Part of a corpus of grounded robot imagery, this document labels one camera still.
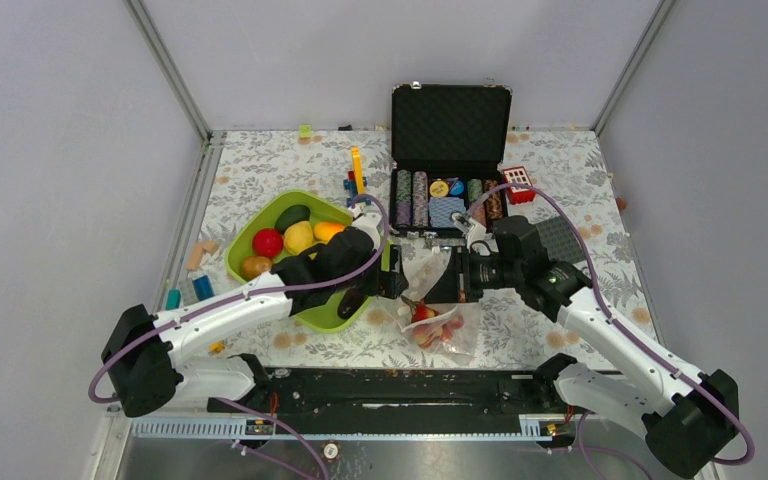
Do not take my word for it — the floral tablecloth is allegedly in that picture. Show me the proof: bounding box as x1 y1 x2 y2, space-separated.
194 130 656 370

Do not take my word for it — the clear zip top bag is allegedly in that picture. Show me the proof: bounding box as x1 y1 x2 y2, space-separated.
384 247 482 366

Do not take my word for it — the purple eggplant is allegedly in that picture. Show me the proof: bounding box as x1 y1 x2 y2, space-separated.
337 289 368 320

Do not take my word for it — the green plastic tray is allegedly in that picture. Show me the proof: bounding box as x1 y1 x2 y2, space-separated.
225 190 369 333

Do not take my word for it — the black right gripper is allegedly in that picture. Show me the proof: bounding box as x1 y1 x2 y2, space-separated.
424 244 523 304

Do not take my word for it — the red apple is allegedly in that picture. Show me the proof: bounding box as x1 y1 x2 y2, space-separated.
251 228 284 259

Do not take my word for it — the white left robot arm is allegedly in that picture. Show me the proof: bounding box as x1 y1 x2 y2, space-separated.
89 226 388 418

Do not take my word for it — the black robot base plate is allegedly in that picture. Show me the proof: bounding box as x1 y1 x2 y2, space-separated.
207 366 584 437

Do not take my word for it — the red toy brick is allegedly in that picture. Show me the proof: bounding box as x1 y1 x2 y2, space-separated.
502 166 537 205

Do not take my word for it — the yellow lemon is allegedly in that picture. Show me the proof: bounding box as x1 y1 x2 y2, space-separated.
283 220 316 255

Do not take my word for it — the brown potato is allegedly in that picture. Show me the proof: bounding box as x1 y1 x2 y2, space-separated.
239 255 273 281

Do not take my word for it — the black brick baseplate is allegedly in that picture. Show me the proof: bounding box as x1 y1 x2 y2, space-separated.
535 216 585 264

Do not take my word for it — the small yellow toy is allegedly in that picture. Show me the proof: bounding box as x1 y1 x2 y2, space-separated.
209 341 226 355

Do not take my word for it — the orange yellow mango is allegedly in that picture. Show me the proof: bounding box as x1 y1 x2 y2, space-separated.
313 221 347 244

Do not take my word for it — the teal toy block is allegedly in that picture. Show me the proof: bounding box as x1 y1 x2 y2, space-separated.
164 289 181 310

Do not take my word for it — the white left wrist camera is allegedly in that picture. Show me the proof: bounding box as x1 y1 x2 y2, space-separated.
349 204 383 248

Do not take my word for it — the blue toy block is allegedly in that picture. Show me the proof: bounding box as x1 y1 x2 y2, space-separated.
191 275 215 301

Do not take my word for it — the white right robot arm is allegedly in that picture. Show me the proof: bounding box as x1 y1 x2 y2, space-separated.
441 213 739 479

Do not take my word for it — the tan wooden block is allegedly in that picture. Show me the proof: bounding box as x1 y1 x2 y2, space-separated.
185 240 219 271

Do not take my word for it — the dark green avocado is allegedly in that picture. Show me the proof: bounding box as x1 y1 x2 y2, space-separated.
274 205 311 234

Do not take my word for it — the toy brick car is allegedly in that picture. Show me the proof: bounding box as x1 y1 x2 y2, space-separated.
343 146 367 207

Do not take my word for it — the black poker chip case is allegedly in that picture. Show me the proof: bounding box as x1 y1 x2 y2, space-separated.
389 82 513 238

